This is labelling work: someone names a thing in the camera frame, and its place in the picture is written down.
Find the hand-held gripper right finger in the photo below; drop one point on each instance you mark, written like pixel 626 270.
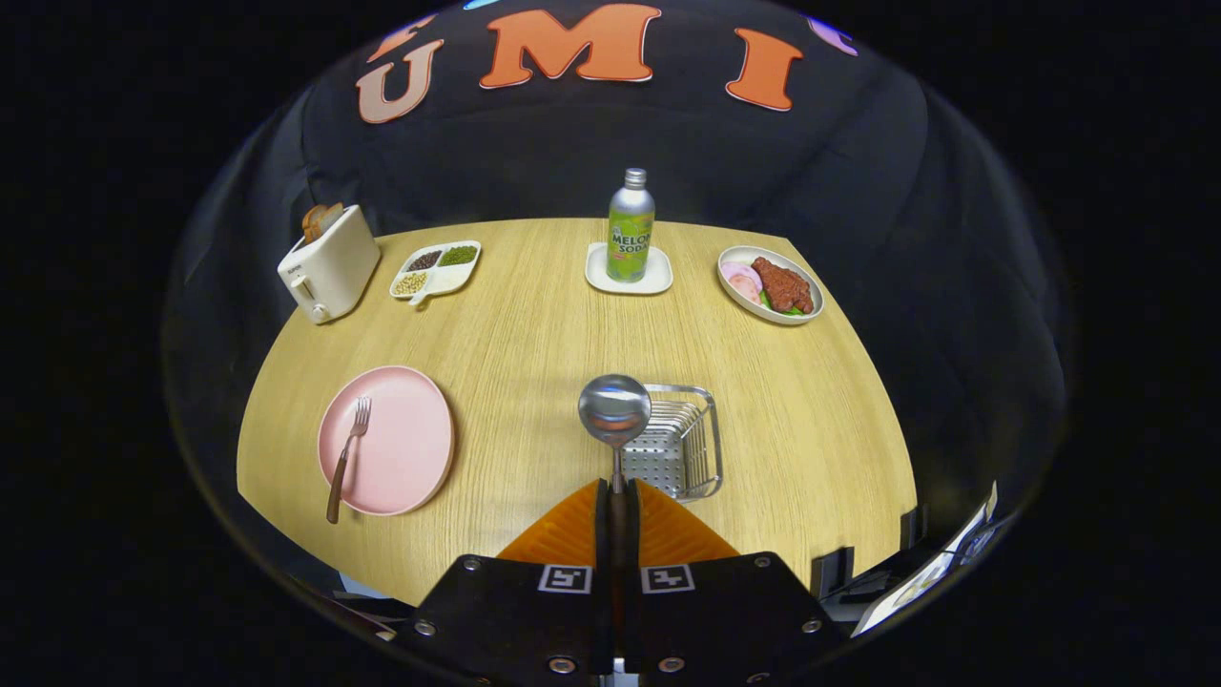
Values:
pixel 725 611

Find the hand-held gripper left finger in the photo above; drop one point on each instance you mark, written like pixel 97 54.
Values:
pixel 515 611

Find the black table clamp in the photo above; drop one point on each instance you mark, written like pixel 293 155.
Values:
pixel 830 571

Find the pink round plate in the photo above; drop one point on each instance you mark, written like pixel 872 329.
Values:
pixel 401 448

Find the white bowl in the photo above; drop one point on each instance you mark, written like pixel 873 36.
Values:
pixel 744 305

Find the red-brown meat piece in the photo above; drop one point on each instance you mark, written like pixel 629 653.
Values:
pixel 782 286

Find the pink ham slices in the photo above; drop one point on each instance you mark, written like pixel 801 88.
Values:
pixel 741 280

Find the white divided dish with beans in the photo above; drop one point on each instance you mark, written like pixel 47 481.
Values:
pixel 448 277

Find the white square coaster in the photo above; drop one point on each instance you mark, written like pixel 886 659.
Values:
pixel 598 277

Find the green label metal bottle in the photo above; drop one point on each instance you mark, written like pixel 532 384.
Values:
pixel 631 239

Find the cream toaster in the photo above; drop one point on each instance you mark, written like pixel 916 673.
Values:
pixel 334 267

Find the brown toast slice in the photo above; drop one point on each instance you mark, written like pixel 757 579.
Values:
pixel 330 218
pixel 311 224

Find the black backdrop cloth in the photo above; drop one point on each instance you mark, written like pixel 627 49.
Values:
pixel 811 172

